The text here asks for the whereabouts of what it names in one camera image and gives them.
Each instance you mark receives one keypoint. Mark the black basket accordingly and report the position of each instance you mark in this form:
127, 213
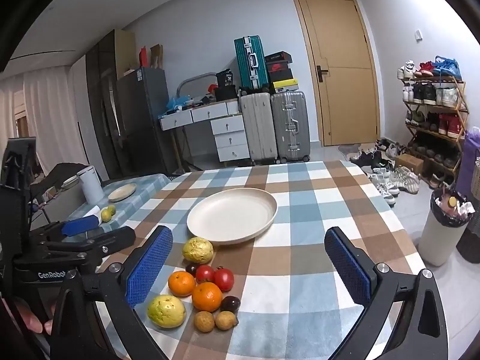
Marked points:
472, 243

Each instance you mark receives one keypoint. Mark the large red tomato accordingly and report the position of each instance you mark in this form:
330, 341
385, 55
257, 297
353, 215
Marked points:
224, 279

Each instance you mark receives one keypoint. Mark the brown cardboard sheet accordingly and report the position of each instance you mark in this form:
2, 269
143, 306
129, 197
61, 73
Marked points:
156, 56

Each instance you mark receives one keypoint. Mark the black chair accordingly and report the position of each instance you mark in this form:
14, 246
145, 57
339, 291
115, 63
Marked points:
56, 174

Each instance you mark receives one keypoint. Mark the spotted yellow guava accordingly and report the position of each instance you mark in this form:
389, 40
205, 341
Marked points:
197, 250

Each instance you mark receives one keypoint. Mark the white trash bin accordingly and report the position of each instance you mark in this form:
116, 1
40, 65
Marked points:
438, 240

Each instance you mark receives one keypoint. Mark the brown longan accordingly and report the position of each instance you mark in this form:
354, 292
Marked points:
226, 320
204, 321

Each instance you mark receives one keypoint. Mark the white paper packet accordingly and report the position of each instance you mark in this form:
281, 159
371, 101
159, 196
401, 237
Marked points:
94, 211

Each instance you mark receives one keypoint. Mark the person's left hand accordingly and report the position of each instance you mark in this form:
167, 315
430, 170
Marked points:
33, 320

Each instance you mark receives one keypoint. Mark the tan wooden door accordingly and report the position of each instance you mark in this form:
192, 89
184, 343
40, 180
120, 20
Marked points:
337, 101

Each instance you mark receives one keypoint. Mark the grey door mat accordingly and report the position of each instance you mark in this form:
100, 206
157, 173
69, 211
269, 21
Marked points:
348, 150

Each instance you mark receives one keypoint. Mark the yellow-green guava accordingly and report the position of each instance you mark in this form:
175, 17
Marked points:
166, 311

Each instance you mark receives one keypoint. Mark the brown cardboard box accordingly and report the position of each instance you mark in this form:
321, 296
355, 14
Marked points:
410, 163

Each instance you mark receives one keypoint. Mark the small orange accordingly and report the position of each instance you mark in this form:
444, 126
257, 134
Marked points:
182, 283

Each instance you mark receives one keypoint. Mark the black printed box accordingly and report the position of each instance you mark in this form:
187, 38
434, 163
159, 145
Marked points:
226, 78

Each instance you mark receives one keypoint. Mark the shoe rack with shoes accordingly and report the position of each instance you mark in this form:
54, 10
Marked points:
446, 67

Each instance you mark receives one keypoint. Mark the blue plastic bag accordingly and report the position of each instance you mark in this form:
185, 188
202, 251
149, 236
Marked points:
178, 102

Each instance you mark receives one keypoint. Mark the yellow black shoe box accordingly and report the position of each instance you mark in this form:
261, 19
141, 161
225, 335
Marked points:
284, 85

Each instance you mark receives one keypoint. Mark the large cream plate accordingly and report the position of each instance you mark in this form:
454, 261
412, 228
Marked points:
232, 217

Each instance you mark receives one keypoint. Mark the dark wooden wardrobe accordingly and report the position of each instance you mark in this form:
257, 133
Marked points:
99, 101

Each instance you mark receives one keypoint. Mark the silver suitcase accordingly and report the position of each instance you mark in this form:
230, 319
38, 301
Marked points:
281, 131

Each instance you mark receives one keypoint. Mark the wooden shoe rack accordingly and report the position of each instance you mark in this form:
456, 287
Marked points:
459, 97

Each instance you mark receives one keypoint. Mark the beige suitcase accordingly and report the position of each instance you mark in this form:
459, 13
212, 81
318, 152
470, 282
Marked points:
257, 131

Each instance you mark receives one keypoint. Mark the white desk with drawers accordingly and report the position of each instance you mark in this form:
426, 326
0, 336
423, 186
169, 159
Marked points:
228, 138

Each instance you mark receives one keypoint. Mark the small red tomato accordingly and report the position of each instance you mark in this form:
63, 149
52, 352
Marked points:
205, 273

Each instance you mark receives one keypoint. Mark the large orange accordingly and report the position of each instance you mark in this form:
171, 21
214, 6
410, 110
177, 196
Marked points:
206, 296

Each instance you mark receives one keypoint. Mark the pile of sneakers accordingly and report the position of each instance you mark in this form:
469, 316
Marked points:
401, 178

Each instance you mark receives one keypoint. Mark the teal suitcase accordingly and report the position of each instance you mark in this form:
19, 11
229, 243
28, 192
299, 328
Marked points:
262, 63

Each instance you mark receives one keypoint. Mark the small beige plate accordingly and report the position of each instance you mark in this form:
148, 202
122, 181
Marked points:
122, 192

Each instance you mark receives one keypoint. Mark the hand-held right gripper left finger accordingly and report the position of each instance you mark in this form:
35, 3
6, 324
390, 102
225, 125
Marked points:
148, 266

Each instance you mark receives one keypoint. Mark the purple bag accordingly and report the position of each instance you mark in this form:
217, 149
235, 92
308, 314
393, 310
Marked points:
470, 157

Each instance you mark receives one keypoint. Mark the dark grey fridge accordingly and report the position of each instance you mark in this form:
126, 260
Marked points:
146, 120

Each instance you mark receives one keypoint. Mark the grey curved frame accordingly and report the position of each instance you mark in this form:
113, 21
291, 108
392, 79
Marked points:
193, 81

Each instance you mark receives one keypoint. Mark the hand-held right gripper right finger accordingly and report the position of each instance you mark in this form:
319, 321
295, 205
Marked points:
347, 266

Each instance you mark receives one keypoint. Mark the pale blue checked tablecloth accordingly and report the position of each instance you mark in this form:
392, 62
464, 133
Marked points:
150, 191

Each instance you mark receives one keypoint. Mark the white curtains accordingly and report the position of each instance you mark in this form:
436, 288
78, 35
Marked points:
48, 112

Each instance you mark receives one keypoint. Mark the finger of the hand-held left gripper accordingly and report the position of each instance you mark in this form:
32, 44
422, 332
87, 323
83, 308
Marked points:
112, 242
80, 225

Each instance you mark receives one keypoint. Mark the black red shoe box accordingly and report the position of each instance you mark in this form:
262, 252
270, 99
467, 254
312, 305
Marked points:
279, 68

